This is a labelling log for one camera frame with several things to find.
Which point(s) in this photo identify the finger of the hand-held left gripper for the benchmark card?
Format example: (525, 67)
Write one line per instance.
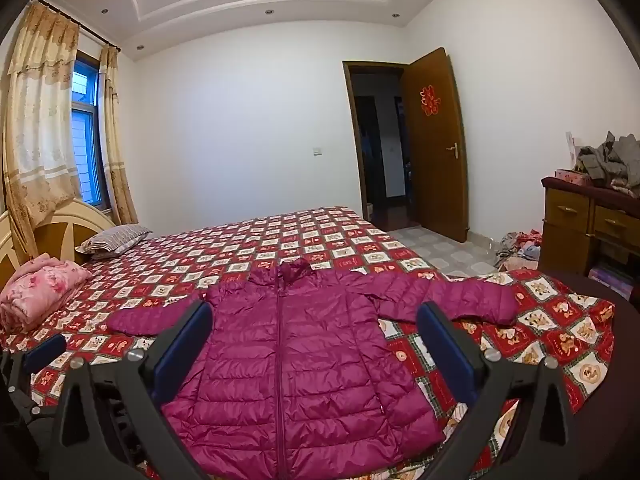
(44, 354)

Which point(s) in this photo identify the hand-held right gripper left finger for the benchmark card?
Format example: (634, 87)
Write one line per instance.
(184, 355)

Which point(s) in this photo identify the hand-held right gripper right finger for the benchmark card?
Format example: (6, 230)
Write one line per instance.
(446, 355)

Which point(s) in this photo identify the magenta puffer jacket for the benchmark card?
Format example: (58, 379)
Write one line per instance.
(300, 360)

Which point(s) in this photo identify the pile of colourful clothes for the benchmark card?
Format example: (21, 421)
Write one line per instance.
(520, 252)

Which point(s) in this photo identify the pile of grey clothes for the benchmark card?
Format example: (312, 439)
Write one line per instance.
(610, 160)

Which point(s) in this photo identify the pink folded quilt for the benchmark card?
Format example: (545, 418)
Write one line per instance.
(37, 290)

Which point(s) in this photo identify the wooden bed headboard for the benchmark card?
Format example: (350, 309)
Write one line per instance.
(60, 230)

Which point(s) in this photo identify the striped pillow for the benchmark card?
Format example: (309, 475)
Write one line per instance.
(112, 240)

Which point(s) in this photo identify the red printed bed sheet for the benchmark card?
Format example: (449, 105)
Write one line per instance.
(300, 240)

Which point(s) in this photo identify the brown wooden door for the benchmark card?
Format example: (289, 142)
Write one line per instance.
(435, 185)

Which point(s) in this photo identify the wooden dresser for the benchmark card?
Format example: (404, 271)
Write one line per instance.
(565, 230)

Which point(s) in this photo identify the stack of pink books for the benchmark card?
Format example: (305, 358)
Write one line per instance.
(612, 280)

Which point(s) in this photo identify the window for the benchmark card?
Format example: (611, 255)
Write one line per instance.
(87, 140)

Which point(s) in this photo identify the pink patterned box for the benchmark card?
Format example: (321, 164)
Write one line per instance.
(572, 175)

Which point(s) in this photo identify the dark red dresser cloth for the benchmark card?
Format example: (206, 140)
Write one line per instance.
(600, 194)

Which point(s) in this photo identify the wide beige floral curtain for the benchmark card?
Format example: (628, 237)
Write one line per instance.
(40, 125)

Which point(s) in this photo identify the narrow beige floral curtain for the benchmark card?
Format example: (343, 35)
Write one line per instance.
(114, 135)

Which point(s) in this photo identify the red paper door decoration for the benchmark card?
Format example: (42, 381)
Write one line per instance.
(430, 100)

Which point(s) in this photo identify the black curtain rod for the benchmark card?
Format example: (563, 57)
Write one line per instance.
(92, 35)

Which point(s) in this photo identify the dark wooden door frame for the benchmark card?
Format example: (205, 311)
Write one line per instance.
(352, 135)

